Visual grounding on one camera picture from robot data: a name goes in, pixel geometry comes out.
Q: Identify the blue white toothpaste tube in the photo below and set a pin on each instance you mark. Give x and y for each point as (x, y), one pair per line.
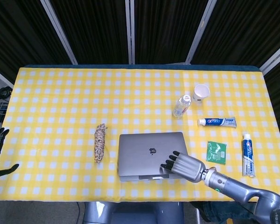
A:
(219, 121)
(248, 156)

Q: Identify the green foil packet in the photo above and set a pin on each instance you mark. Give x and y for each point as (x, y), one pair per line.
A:
(215, 151)

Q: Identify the dark partition curtain panel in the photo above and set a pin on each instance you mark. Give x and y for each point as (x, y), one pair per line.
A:
(18, 35)
(247, 28)
(95, 30)
(165, 30)

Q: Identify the white partition frame post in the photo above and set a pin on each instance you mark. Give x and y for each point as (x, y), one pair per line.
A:
(130, 32)
(274, 56)
(58, 30)
(0, 75)
(199, 32)

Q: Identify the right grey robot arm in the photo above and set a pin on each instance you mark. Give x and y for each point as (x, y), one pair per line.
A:
(235, 186)

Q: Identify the white paper cup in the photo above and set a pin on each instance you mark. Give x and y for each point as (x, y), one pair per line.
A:
(199, 96)

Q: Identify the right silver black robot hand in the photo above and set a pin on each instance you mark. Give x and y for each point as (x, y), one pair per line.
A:
(189, 166)

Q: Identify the yellow white checkered tablecloth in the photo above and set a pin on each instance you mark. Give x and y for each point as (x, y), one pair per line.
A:
(60, 105)

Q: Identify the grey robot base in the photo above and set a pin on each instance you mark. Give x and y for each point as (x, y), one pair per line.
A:
(130, 214)

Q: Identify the silver laptop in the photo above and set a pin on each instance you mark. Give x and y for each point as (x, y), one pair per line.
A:
(140, 154)

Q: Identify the clear plastic water bottle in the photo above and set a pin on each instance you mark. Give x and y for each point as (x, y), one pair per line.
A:
(180, 108)

